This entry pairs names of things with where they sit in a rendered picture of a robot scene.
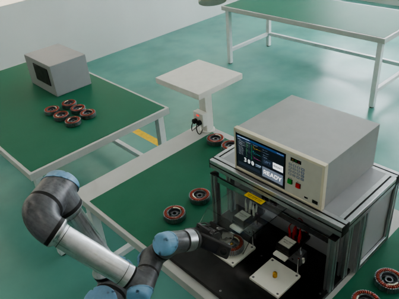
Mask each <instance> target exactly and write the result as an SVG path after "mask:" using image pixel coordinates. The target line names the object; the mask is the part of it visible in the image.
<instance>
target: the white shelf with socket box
mask: <svg viewBox="0 0 399 299"><path fill-rule="evenodd" d="M241 79H242V73H240V72H236V71H232V70H230V69H227V68H224V67H221V66H218V65H214V64H212V63H208V62H205V61H202V60H199V59H198V60H196V61H193V62H191V63H189V64H186V65H184V66H181V67H180V68H177V69H174V70H172V71H170V72H168V73H165V74H163V75H161V76H158V77H156V83H158V84H160V85H163V86H165V87H167V88H170V89H172V90H175V91H177V92H180V93H182V94H185V95H187V96H190V97H192V98H195V99H197V100H199V109H196V110H194V111H193V114H194V118H193V119H192V124H197V125H196V128H194V129H196V130H197V127H199V126H201V127H200V131H201V133H212V132H214V131H215V127H214V126H213V108H212V98H211V95H212V94H213V93H215V92H217V91H219V90H221V89H223V88H225V87H227V86H229V85H231V84H233V83H235V82H237V81H239V80H241ZM194 129H193V130H194ZM191 130H192V125H191ZM193 130H192V131H193ZM197 133H198V131H197ZM201 133H198V134H199V135H200V134H201Z"/></svg>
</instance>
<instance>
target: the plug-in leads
mask: <svg viewBox="0 0 399 299"><path fill-rule="evenodd" d="M291 224H292V223H291ZM291 224H290V225H291ZM290 225H289V229H288V231H289V237H292V239H294V240H295V236H297V227H296V226H294V228H293V232H292V235H291V231H290ZM302 235H303V236H305V237H307V236H308V235H309V233H308V232H306V231H303V232H301V228H300V229H299V235H298V239H297V241H298V243H300V239H301V238H302Z"/></svg>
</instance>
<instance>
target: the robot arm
mask: <svg viewBox="0 0 399 299"><path fill-rule="evenodd" d="M79 186H80V184H79V182H78V180H77V179H76V178H75V177H74V176H73V175H72V174H70V173H69V172H65V171H62V170H54V171H50V172H48V174H47V175H45V177H43V178H42V179H41V181H40V183H39V184H38V185H37V186H36V187H35V189H34V190H33V191H32V192H31V194H30V195H29V196H28V197H27V198H26V199H25V201H24V203H23V206H22V211H21V213H22V218H23V221H24V224H25V226H26V228H27V229H28V231H29V232H30V233H31V235H32V236H33V237H34V238H35V239H36V240H38V241H39V242H41V243H42V244H44V245H45V246H47V247H50V246H54V247H56V248H57V249H59V250H61V251H62V252H64V253H66V254H67V255H69V256H71V257H73V258H74V259H76V260H77V261H79V262H81V263H82V264H84V265H86V266H88V267H89V268H91V269H92V270H93V271H92V276H93V278H94V279H95V280H96V282H97V286H96V287H94V289H93V290H90V291H89V292H88V293H87V294H86V296H85V297H84V299H126V298H127V299H150V297H151V295H152V293H153V292H154V287H155V284H156V282H157V278H158V277H159V273H160V271H161V268H162V265H163V263H164V262H165V261H167V260H168V259H170V258H171V257H172V256H174V255H175V254H178V253H185V252H191V251H194V250H198V249H199V248H202V249H204V250H207V251H209V252H211V253H213V254H215V255H217V256H220V257H222V258H224V259H227V258H228V257H229V254H230V251H231V249H232V246H231V245H229V244H228V243H229V242H230V241H231V240H232V238H233V234H232V233H231V232H230V231H228V230H226V229H225V228H223V227H217V228H216V230H214V229H212V228H211V227H209V226H210V224H209V223H207V222H199V223H197V225H196V227H193V228H184V230H177V231H164V232H162V233H158V234H156V235H155V236H154V239H153V243H152V244H151V245H149V246H148V247H146V248H145V249H143V250H142V252H141V253H140V254H139V255H138V257H137V264H138V267H136V266H134V265H133V263H132V262H131V261H130V260H129V259H127V260H126V258H125V257H123V256H119V255H116V254H115V253H114V252H111V250H110V248H109V247H108V246H107V244H106V243H105V241H104V240H103V239H102V237H101V235H100V234H99V232H98V231H97V230H96V228H95V227H94V225H93V224H92V222H91V221H90V219H89V218H88V216H87V215H86V213H85V212H84V211H83V209H82V204H83V201H82V199H81V198H80V196H79V195H78V193H77V192H78V191H79ZM202 224H206V225H202Z"/></svg>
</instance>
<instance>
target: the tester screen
mask: <svg viewBox="0 0 399 299"><path fill-rule="evenodd" d="M243 157H245V158H247V159H249V160H252V161H254V162H255V166H252V165H250V164H248V163H246V162H244V161H243ZM262 158H265V159H267V160H270V161H272V162H274V163H276V164H278V165H280V166H282V167H283V173H282V172H279V171H277V170H275V169H273V168H271V167H269V166H266V165H265V164H263V163H262ZM239 161H241V162H243V163H245V164H247V165H249V166H251V167H253V168H255V169H257V170H259V171H260V174H259V173H257V172H255V171H253V170H251V169H249V168H247V167H245V166H243V165H241V164H239ZM237 164H238V165H240V166H242V167H244V168H246V169H248V170H250V171H252V172H254V173H256V174H258V175H260V176H262V167H263V166H264V167H266V168H268V169H270V170H272V171H274V172H276V173H278V174H280V175H282V176H283V175H284V155H283V154H280V153H278V152H276V151H273V150H271V149H269V148H267V147H265V146H262V145H260V144H257V143H256V142H253V141H251V140H249V139H246V138H244V137H242V136H240V135H237ZM262 177H264V176H262ZM264 178H266V177H264ZM266 179H268V178H266ZM268 180H270V179H268ZM270 181H272V180H270ZM272 182H274V181H272ZM274 183H276V182H274ZM276 184H278V183H276ZM278 185H280V184H278ZM280 186H282V187H283V185H280Z"/></svg>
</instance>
